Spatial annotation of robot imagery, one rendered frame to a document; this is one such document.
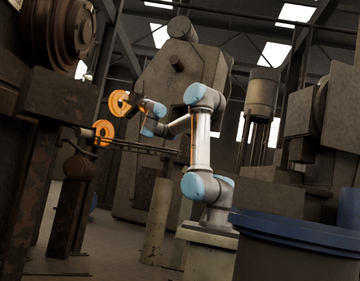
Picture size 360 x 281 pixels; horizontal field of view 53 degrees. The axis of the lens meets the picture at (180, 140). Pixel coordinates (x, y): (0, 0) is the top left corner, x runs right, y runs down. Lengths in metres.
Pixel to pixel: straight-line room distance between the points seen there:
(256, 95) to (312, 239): 9.92
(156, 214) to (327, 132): 2.91
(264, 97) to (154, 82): 6.29
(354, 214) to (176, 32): 3.00
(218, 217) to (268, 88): 9.17
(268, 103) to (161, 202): 8.56
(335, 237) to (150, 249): 1.62
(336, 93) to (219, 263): 3.55
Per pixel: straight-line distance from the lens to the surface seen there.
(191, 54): 4.60
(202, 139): 1.59
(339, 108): 4.81
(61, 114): 1.15
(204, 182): 1.52
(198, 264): 1.60
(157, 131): 1.95
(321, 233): 0.72
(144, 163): 4.39
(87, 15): 1.91
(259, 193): 3.73
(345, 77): 4.97
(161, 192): 2.21
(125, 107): 2.17
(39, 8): 1.74
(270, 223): 0.73
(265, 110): 10.47
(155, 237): 2.23
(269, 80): 10.72
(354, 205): 4.37
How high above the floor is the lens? 0.43
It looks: 9 degrees up
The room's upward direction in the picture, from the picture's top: 11 degrees clockwise
